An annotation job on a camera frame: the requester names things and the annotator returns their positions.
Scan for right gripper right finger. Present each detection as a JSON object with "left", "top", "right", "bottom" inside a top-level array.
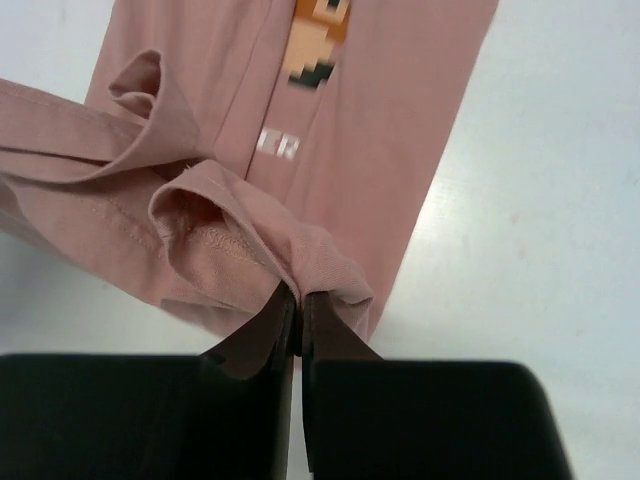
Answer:
[{"left": 301, "top": 292, "right": 573, "bottom": 479}]

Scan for pink t shirt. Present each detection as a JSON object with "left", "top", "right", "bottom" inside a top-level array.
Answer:
[{"left": 1, "top": 1, "right": 497, "bottom": 337}]

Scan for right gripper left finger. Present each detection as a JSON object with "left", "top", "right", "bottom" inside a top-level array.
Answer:
[{"left": 1, "top": 285, "right": 295, "bottom": 479}]

